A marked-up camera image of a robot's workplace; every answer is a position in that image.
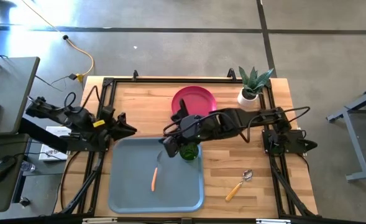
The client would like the white printed booklet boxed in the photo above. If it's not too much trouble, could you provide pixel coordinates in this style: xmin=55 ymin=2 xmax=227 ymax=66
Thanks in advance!
xmin=38 ymin=125 xmax=72 ymax=162

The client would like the succulent plant in white pot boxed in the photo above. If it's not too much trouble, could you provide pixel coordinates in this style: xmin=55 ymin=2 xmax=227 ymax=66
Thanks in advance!
xmin=237 ymin=65 xmax=275 ymax=108

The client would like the dark desk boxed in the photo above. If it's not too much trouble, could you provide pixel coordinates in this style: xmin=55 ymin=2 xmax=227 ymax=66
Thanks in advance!
xmin=0 ymin=133 xmax=30 ymax=214

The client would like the red plastic plate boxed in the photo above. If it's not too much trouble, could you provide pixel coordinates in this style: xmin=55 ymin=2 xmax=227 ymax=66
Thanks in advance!
xmin=171 ymin=85 xmax=217 ymax=118

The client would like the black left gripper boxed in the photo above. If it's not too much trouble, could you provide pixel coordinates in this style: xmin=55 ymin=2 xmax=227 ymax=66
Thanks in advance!
xmin=91 ymin=107 xmax=138 ymax=142

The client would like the fork with wooden handle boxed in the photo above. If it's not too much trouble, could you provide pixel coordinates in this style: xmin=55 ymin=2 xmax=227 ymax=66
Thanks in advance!
xmin=150 ymin=150 xmax=164 ymax=193

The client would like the grey metal stand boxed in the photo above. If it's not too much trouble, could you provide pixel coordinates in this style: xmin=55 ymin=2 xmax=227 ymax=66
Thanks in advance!
xmin=326 ymin=81 xmax=366 ymax=182

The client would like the green faceted plastic cup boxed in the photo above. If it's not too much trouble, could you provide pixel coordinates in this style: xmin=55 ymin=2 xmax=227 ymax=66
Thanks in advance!
xmin=178 ymin=141 xmax=200 ymax=162

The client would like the silver metal bracket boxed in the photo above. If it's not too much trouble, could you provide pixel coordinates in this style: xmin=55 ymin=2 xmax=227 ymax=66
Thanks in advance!
xmin=255 ymin=218 xmax=292 ymax=224
xmin=81 ymin=217 xmax=118 ymax=224

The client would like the black power adapter cable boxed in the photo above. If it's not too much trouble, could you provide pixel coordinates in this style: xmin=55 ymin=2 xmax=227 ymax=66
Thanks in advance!
xmin=34 ymin=73 xmax=78 ymax=93

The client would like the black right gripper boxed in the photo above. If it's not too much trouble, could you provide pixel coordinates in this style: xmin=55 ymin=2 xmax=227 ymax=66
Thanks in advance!
xmin=162 ymin=98 xmax=204 ymax=159

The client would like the black aluminium table frame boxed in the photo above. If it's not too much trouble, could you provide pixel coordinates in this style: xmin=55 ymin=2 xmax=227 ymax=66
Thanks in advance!
xmin=53 ymin=70 xmax=319 ymax=224

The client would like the yellow extension cable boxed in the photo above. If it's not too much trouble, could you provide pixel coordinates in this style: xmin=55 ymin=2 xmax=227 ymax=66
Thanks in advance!
xmin=20 ymin=0 xmax=96 ymax=83

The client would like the black computer mouse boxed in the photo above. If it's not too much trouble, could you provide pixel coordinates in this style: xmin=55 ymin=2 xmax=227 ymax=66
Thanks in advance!
xmin=0 ymin=154 xmax=17 ymax=185

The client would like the grey desk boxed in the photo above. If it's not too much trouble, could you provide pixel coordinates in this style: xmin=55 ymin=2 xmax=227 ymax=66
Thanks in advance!
xmin=0 ymin=55 xmax=41 ymax=136

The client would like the blue-grey plastic tray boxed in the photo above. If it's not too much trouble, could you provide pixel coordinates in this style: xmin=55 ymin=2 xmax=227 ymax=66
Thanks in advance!
xmin=108 ymin=137 xmax=205 ymax=215

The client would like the clear water bottle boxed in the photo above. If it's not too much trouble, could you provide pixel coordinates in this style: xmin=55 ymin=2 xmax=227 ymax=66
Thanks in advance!
xmin=20 ymin=161 xmax=37 ymax=174

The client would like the spoon with wooden handle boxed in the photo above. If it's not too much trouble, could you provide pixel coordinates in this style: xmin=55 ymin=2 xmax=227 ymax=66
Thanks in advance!
xmin=225 ymin=169 xmax=254 ymax=202

